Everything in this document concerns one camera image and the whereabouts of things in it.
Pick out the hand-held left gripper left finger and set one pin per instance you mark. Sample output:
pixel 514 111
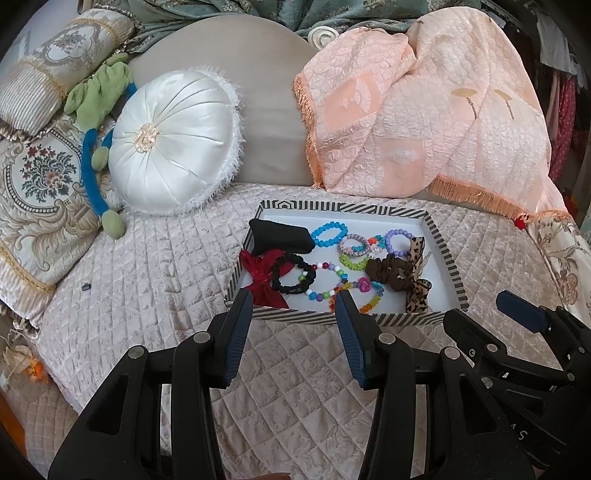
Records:
pixel 238 341

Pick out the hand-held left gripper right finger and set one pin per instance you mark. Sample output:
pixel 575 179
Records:
pixel 349 341

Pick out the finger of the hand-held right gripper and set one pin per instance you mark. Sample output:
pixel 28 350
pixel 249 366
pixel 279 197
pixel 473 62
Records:
pixel 466 330
pixel 521 314

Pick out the striped rectangular tray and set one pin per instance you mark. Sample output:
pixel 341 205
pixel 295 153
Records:
pixel 438 277

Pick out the red velvet hair bow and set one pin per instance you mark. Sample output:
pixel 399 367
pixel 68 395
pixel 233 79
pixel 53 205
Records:
pixel 261 277

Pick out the black scrunchie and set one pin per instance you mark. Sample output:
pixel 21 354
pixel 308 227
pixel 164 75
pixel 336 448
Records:
pixel 305 264

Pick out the black fabric hair bow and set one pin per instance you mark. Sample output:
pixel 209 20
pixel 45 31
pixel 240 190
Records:
pixel 281 236

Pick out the leopard print hair bow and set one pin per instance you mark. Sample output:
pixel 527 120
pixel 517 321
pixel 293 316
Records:
pixel 415 295

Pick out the cream floral satin cloth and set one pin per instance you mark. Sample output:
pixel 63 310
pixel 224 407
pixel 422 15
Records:
pixel 558 258

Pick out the brown scrunchie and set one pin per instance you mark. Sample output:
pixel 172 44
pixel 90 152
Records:
pixel 383 267

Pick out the small red object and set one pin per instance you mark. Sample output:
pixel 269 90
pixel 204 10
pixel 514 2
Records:
pixel 519 222

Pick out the row of hanging clothes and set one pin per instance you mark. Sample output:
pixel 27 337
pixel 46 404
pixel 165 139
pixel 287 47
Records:
pixel 561 106

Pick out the white round satin cushion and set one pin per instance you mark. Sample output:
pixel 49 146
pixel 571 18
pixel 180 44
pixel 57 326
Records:
pixel 175 138

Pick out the cream and orange tassel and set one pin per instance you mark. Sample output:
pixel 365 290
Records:
pixel 18 357

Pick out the peach fringed blanket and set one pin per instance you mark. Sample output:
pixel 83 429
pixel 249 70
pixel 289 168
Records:
pixel 415 115

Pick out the floral embroidered pillow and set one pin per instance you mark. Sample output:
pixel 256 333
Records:
pixel 41 217

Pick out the beige padded headboard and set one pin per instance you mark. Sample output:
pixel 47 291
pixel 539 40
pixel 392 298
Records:
pixel 268 101

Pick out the green and blue plush toy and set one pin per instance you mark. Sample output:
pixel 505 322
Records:
pixel 99 87

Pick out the white round ornament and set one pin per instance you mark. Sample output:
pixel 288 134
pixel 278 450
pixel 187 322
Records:
pixel 321 34

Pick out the grey green damask fabric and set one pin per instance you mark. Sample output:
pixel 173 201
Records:
pixel 351 11

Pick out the striped floral bolster pillow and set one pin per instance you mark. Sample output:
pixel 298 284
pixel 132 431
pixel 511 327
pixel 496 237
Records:
pixel 69 50

